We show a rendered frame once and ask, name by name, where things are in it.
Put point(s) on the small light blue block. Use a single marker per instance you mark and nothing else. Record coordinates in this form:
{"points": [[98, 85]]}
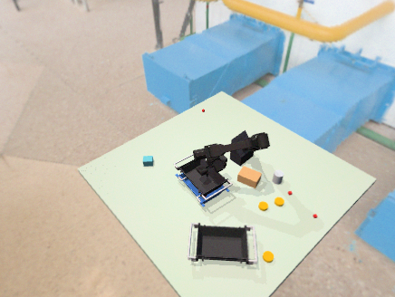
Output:
{"points": [[148, 161]]}

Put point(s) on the blue plastic tray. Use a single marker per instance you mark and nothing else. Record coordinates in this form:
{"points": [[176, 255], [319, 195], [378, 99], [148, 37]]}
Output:
{"points": [[195, 191]]}

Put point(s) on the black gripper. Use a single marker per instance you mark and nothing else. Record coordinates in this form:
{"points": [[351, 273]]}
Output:
{"points": [[203, 170]]}

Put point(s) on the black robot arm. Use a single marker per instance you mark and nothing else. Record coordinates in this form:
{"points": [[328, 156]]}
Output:
{"points": [[254, 143]]}

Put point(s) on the grey cylinder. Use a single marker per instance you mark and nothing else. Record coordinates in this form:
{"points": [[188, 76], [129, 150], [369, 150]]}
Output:
{"points": [[277, 177]]}

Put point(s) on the yellow short cylinder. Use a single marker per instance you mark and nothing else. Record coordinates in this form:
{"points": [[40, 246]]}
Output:
{"points": [[268, 256], [279, 201], [263, 206]]}

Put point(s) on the tan rectangular block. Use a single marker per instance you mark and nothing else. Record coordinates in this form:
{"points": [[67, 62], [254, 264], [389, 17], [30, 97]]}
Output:
{"points": [[249, 177]]}

